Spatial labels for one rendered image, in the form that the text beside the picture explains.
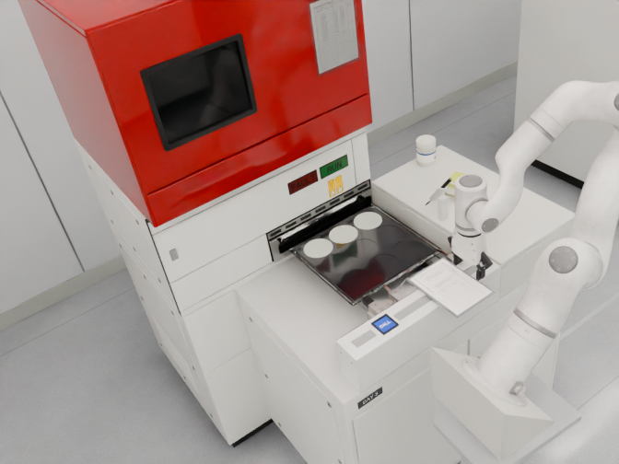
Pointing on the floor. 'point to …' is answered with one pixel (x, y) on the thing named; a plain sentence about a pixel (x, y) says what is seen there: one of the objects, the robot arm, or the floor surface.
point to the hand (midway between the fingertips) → (469, 268)
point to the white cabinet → (373, 397)
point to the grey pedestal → (461, 443)
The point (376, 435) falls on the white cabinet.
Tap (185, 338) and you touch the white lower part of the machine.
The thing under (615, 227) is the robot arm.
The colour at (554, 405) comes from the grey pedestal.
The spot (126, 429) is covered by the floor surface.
